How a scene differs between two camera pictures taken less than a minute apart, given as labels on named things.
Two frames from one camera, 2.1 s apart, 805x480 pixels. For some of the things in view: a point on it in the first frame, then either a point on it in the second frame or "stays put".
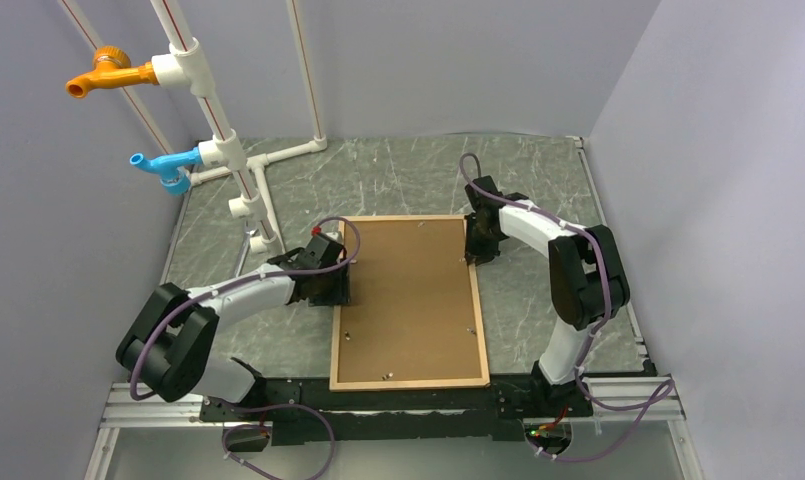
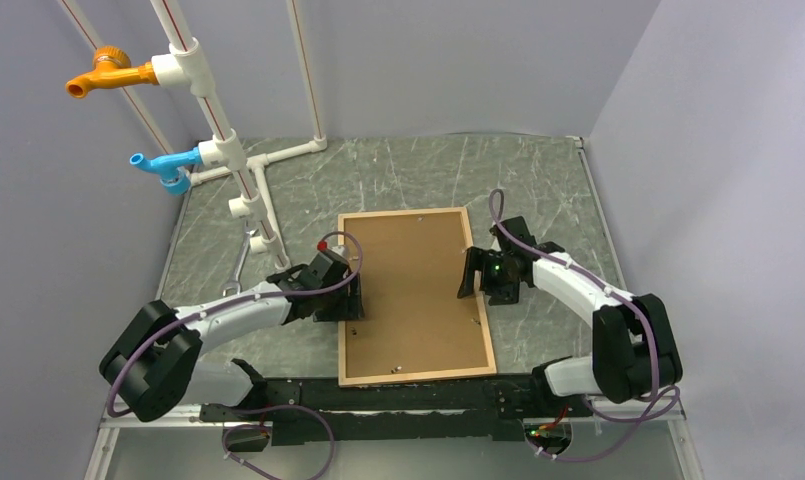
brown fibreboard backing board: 411,310 stays put
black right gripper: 483,254 to 480,259
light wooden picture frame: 484,381 to 425,375
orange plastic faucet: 112,69 stays put
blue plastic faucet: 172,168 stays put
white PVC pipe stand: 188,64 stays put
